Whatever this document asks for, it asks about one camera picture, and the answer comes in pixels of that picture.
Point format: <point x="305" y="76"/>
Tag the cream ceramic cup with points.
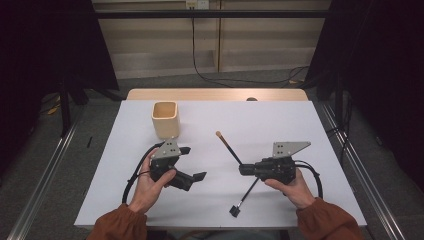
<point x="165" y="128"/>

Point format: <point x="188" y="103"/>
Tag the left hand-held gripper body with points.
<point x="166" y="150"/>

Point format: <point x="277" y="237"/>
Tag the black curtain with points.
<point x="40" y="50"/>
<point x="383" y="66"/>

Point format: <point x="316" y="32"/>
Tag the white power outlet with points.
<point x="197" y="4"/>

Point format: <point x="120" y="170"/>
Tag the person's left hand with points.
<point x="146" y="190"/>

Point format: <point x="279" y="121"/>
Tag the person's right hand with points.
<point x="298" y="193"/>

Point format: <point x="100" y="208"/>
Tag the thin black makeup brush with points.
<point x="245" y="196"/>

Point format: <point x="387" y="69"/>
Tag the long background desk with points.
<point x="233" y="14"/>

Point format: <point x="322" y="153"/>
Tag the white table sheet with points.
<point x="266" y="120"/>

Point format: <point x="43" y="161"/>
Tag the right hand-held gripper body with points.
<point x="280" y="168"/>

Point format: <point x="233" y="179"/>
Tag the wooden table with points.
<point x="200" y="94"/>

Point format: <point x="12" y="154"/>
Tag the metal floor rail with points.
<point x="40" y="186"/>
<point x="366" y="173"/>

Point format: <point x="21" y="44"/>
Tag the makeup brush with gold ferrule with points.
<point x="228" y="146"/>

